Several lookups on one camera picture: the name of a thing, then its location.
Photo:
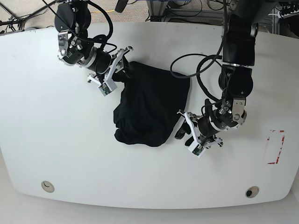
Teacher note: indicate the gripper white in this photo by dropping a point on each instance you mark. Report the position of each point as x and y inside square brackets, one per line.
[202, 131]
[105, 66]

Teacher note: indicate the black T-shirt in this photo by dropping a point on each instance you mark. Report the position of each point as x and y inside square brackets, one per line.
[149, 104]

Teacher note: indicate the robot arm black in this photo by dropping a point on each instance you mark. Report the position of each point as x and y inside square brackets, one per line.
[72, 20]
[237, 52]

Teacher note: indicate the aluminium table leg profile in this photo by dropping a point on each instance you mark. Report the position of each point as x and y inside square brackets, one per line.
[156, 9]

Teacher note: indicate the red tape rectangle marker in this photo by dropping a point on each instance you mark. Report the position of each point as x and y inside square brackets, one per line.
[274, 146]

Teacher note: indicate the white power strip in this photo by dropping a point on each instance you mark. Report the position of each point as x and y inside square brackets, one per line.
[288, 10]

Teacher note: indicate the right table cable grommet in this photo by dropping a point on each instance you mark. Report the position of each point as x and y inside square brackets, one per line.
[252, 192]

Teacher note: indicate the table cable grommet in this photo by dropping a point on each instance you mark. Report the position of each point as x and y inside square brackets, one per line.
[252, 192]
[47, 186]

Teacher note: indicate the left table cable grommet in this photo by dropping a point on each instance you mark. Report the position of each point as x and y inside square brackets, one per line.
[47, 186]

